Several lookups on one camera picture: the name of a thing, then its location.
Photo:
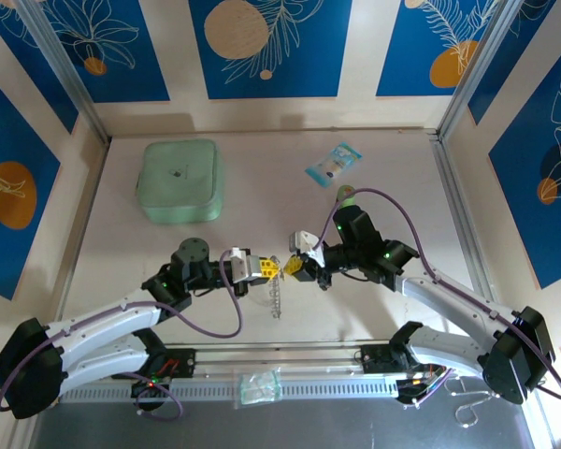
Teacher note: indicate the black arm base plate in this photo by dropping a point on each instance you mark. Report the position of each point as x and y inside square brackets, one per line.
[374, 360]
[187, 362]

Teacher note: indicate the blue wet wipes packet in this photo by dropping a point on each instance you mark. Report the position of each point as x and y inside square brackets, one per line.
[334, 163]

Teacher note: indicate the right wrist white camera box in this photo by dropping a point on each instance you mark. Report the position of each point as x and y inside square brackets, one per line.
[304, 241]

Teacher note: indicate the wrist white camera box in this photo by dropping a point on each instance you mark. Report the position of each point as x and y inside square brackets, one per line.
[304, 241]
[243, 266]

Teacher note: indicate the clear plastic zip bag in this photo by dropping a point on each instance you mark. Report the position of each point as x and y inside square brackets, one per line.
[275, 299]

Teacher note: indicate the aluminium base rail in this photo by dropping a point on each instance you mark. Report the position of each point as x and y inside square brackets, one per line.
[280, 355]

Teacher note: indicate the mint green zip pouch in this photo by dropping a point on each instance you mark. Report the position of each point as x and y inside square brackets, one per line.
[177, 163]

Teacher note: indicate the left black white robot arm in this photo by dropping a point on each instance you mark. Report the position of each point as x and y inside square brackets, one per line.
[98, 325]

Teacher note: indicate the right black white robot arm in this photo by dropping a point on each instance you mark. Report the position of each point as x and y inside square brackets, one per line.
[449, 294]

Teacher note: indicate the aluminium side rail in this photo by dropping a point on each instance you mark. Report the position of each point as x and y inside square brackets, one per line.
[453, 187]

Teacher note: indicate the aluminium corner post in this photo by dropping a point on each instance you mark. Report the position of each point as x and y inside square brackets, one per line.
[480, 61]
[60, 61]

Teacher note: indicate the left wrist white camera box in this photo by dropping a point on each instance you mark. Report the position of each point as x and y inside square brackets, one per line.
[243, 266]

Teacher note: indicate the green cylindrical bottle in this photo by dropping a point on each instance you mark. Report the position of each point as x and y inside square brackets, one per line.
[345, 192]

